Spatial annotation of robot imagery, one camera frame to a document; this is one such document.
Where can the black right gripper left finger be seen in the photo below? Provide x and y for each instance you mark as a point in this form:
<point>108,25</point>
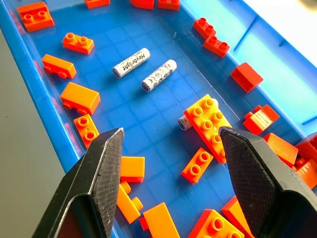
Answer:
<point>99,183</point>

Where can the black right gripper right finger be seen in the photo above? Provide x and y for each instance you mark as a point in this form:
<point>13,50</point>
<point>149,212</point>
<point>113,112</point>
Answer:
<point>257,178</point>

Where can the orange sloped brick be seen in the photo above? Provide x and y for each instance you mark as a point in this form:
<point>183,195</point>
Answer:
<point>235,213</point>
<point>282,148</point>

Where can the orange two-stud brick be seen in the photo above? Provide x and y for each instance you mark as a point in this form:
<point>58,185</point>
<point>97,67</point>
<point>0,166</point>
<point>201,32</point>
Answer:
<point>197,165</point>
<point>86,129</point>
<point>78,43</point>

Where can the orange studded plate brick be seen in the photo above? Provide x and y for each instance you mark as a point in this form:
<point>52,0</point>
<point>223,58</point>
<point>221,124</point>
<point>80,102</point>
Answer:
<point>215,225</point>

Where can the orange eight-stud plate brick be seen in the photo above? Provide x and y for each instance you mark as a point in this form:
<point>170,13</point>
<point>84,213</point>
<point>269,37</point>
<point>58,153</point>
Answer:
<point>208,124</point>

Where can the blue plastic tray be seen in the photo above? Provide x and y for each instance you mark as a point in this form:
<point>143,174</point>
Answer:
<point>148,104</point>

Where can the red hollow brick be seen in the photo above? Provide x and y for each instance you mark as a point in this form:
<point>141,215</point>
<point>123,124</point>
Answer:
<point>246,77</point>

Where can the white battery with symbols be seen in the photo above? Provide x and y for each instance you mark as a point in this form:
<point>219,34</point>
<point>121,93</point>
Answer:
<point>159,75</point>

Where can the white Heybright battery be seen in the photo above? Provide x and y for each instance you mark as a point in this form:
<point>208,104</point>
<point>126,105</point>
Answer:
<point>131,63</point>

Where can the red two-stud brick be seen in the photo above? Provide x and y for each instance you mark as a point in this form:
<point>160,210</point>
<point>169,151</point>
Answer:
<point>216,46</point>
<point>204,27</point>

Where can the red curved brick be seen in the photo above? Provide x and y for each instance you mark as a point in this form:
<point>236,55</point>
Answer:
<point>142,3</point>

